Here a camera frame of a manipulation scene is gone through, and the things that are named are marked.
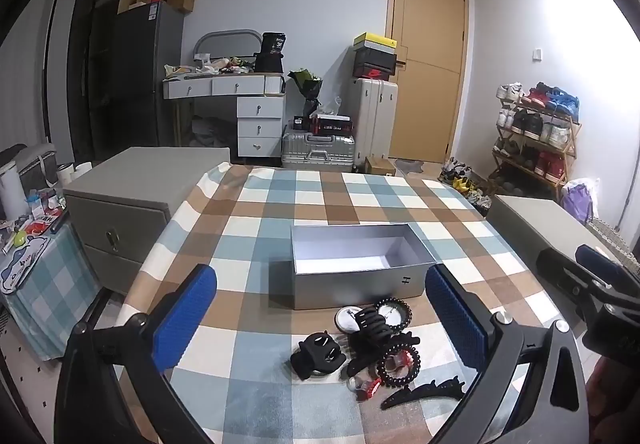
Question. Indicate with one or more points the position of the wooden shoe rack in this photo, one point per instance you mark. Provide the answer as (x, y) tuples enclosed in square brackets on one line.
[(575, 154)]

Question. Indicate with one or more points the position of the white light switch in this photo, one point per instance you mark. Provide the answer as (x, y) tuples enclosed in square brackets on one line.
[(538, 54)]

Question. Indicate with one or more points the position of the wooden door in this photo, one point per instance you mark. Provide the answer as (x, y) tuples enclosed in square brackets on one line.
[(430, 24)]

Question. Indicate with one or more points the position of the small brown cardboard box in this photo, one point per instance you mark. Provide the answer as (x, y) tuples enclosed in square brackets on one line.
[(379, 166)]

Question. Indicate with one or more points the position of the white bin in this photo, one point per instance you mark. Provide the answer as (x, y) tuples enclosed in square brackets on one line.
[(11, 194)]

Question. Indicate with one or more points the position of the rows of shoes on rack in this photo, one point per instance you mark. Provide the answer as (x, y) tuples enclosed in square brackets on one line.
[(532, 124)]

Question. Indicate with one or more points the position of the dark grey refrigerator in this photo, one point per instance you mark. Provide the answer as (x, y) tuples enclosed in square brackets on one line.
[(147, 74)]

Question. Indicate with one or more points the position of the silver suitcase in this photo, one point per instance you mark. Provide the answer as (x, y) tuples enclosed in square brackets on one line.
[(317, 151)]

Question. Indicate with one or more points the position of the small black box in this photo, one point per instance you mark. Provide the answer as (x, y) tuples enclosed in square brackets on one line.
[(299, 123)]

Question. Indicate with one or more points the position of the purple bag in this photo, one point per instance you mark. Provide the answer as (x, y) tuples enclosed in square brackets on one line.
[(577, 201)]

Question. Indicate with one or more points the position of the white plastic bag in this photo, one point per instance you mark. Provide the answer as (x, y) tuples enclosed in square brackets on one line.
[(329, 106)]

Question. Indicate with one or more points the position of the white paper rolls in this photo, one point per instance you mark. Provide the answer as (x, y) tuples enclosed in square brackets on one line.
[(75, 171)]

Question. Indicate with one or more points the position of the grey nightstand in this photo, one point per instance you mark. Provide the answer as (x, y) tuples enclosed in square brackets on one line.
[(540, 219), (135, 184)]

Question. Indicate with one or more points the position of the dark tall wardrobe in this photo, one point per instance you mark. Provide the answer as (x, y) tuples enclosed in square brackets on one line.
[(92, 64)]

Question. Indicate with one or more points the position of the small round black hair claw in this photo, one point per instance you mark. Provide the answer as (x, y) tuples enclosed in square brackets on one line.
[(317, 355)]

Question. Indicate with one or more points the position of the grey clothing under desk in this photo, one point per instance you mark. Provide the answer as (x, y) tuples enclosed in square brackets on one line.
[(212, 131)]

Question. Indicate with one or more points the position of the black bag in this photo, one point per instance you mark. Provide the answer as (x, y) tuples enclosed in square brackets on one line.
[(270, 51)]

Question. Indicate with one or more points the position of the clutter on small table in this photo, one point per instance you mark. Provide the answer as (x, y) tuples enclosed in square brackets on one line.
[(35, 221)]

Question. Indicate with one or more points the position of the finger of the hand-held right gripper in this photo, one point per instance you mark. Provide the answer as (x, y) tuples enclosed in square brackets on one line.
[(597, 259), (562, 271)]

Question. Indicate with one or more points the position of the silver rectangular box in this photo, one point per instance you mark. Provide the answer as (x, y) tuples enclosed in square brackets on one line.
[(350, 274)]

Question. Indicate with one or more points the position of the small table with plaid cloth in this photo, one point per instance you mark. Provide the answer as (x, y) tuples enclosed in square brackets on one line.
[(55, 284)]

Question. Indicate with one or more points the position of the white desk with drawers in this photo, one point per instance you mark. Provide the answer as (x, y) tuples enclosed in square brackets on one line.
[(257, 109)]

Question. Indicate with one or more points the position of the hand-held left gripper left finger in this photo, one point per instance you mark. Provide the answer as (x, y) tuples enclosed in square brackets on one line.
[(184, 319)]

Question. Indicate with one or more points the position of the large black hair claw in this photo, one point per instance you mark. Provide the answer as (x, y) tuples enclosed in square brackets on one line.
[(372, 339)]

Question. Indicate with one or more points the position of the long black hair claw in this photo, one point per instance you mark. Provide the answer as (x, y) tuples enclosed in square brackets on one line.
[(425, 391)]

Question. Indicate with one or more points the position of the yellow shoe box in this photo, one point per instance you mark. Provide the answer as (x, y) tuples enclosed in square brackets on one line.
[(375, 41)]

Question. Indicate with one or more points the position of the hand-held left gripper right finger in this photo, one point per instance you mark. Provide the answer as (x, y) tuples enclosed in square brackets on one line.
[(456, 321)]

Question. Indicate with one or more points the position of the arched grey mirror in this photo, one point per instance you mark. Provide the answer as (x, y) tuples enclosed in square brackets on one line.
[(227, 41)]

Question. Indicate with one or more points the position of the plaid tablecloth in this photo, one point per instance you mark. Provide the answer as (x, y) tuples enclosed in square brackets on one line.
[(320, 204)]

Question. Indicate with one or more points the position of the grey door mat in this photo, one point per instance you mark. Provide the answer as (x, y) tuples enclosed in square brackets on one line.
[(410, 165)]

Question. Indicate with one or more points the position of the clutter on desk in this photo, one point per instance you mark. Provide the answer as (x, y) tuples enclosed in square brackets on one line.
[(215, 66)]

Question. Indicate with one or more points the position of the red clear hair clip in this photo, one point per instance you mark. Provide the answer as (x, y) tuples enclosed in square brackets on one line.
[(367, 388)]

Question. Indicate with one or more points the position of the wicker basket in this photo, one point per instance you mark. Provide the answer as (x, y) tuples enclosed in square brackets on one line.
[(617, 236)]

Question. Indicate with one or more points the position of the black and red shoe box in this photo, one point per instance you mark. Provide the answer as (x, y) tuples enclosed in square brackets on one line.
[(372, 71)]

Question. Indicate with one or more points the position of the bouquet in black wrap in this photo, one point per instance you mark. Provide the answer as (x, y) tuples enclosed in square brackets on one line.
[(306, 86)]

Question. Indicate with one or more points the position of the cream suitcase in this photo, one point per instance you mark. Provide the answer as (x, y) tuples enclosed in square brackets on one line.
[(372, 121)]

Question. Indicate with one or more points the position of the pile of shoes on floor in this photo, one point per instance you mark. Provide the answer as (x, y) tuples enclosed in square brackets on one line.
[(465, 184)]

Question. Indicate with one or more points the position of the open cardboard box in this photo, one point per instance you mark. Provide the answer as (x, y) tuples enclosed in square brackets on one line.
[(181, 0)]

